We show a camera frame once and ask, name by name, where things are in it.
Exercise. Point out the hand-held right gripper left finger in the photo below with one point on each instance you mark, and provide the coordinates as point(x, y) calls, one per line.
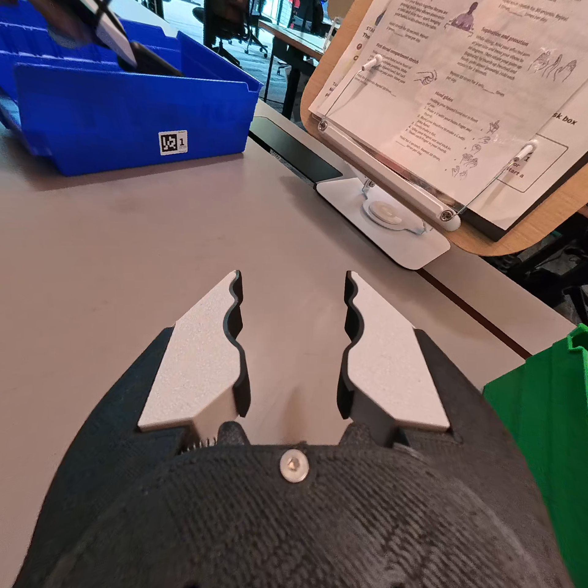
point(197, 363)

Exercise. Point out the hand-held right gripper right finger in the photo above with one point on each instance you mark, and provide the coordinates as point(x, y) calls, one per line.
point(390, 367)

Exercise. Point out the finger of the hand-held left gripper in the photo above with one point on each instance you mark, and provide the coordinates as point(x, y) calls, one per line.
point(69, 36)
point(115, 36)

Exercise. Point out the blue plastic bin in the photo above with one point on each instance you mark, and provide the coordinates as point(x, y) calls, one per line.
point(115, 119)

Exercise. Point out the green plastic bin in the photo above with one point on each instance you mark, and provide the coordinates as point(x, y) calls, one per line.
point(542, 436)

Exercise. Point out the black office chair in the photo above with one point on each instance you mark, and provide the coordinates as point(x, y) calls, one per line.
point(220, 23)

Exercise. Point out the wooden document stand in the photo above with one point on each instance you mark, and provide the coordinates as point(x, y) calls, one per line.
point(514, 243)

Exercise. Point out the wooden-edged table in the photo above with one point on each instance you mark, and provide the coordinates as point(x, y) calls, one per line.
point(294, 39)

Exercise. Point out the printed instruction sheets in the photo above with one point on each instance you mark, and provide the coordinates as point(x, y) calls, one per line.
point(459, 92)

